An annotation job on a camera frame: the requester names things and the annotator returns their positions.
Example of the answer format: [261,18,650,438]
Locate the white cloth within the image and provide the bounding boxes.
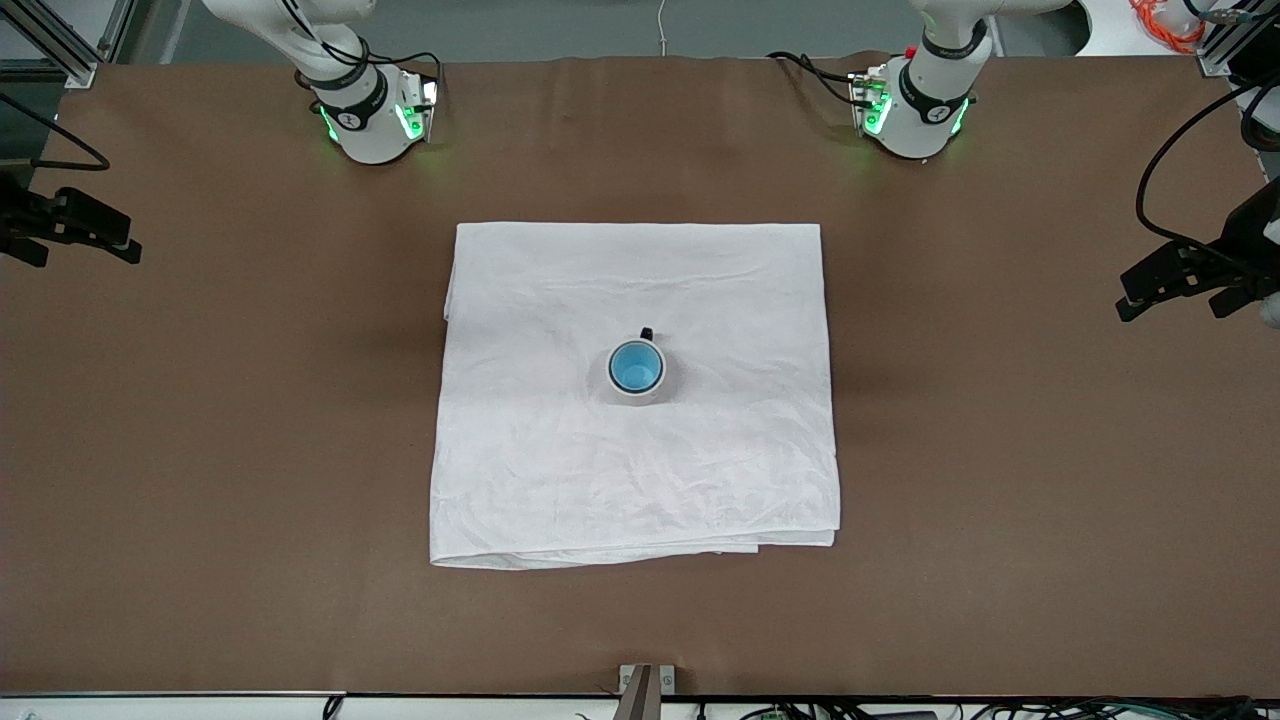
[429,221,842,572]

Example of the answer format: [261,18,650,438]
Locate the brown table cover sheet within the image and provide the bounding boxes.
[0,55,1280,698]

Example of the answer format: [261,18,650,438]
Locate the cable bundle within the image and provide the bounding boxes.
[700,697,1280,720]

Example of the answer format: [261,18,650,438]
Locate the orange cable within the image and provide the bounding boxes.
[1130,0,1209,56]

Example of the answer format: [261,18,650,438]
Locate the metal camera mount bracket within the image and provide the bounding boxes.
[618,664,677,720]

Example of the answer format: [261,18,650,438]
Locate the aluminium frame profile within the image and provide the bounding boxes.
[1198,0,1280,79]
[0,0,138,91]

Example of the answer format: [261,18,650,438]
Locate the white mug with black handle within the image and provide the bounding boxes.
[602,327,683,408]

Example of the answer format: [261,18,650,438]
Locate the black base cable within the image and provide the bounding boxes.
[767,50,867,109]
[275,0,444,91]

